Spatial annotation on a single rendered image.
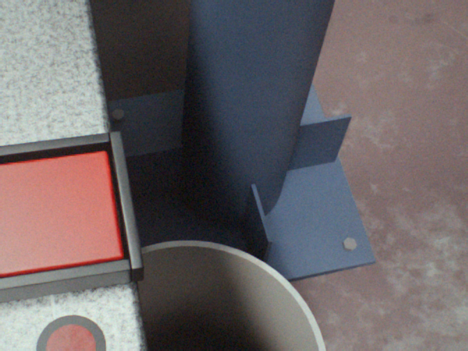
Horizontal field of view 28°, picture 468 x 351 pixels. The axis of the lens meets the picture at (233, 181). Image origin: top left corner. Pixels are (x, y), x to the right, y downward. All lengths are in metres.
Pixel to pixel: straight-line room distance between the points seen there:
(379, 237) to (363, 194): 0.08
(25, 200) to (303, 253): 1.04
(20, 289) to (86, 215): 0.05
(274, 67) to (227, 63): 0.06
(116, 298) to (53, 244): 0.04
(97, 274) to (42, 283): 0.02
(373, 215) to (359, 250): 0.08
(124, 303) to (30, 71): 0.14
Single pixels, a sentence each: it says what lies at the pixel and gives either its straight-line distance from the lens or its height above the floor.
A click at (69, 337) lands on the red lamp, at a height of 0.92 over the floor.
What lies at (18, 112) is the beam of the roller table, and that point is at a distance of 0.50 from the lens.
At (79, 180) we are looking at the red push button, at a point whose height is 0.93.
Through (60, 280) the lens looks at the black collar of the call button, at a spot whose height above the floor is 0.93.
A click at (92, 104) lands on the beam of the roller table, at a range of 0.50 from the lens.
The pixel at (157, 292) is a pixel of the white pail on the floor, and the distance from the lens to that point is 1.16.
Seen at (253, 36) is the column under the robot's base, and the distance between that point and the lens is 1.05.
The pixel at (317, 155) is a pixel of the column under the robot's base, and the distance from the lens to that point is 1.51.
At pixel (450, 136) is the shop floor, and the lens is 1.64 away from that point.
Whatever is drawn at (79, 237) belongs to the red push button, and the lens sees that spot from 0.44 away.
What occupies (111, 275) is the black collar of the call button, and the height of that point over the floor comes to 0.93.
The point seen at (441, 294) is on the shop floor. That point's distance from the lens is 1.50.
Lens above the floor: 1.33
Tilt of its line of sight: 61 degrees down
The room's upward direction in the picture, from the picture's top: 10 degrees clockwise
